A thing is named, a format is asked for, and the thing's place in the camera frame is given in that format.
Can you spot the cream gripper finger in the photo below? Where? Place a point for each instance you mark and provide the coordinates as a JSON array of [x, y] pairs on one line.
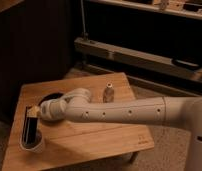
[[33, 111]]

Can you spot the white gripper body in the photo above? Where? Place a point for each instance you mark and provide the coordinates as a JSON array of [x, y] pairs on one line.
[[53, 110]]

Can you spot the black rectangular eraser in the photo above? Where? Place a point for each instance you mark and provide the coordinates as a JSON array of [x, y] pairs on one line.
[[29, 128]]

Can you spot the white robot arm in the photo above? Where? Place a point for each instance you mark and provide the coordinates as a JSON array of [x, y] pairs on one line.
[[179, 112]]

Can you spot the wooden table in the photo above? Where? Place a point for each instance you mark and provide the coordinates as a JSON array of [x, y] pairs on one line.
[[67, 143]]

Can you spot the metal pole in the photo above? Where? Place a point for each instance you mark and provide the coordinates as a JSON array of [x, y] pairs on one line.
[[84, 32]]

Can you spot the wooden shelf with items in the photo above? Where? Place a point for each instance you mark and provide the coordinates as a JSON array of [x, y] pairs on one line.
[[183, 8]]

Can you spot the black handle on bench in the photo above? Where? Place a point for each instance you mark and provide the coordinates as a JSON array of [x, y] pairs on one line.
[[186, 65]]

